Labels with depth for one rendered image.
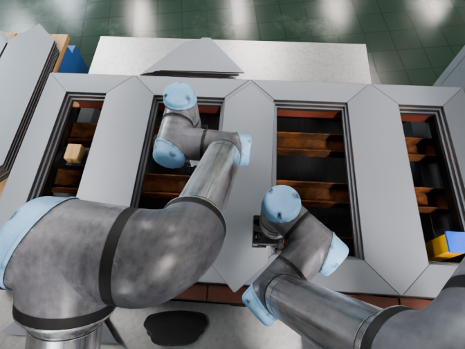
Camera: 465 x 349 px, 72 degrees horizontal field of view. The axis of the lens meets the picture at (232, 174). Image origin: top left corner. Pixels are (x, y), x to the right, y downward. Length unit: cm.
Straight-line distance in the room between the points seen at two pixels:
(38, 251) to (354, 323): 34
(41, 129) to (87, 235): 98
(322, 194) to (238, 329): 55
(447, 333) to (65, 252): 35
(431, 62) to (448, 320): 264
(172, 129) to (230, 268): 44
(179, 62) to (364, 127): 78
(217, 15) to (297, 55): 149
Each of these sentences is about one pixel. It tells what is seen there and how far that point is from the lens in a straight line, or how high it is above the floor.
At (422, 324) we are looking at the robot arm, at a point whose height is 152.
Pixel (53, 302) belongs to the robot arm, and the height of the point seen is 144.
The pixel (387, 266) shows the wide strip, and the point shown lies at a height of 86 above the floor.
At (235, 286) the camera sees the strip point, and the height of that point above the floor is 86.
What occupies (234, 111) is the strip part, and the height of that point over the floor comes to 86.
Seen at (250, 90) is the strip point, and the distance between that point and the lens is 124.
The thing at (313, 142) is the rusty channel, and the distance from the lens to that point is 134.
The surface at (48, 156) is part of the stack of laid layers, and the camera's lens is 128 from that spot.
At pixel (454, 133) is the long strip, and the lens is 134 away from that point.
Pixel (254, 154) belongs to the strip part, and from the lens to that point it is 108.
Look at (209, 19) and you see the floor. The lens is 289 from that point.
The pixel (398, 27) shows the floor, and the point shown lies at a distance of 305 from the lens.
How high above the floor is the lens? 180
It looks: 65 degrees down
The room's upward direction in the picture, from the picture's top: 3 degrees counter-clockwise
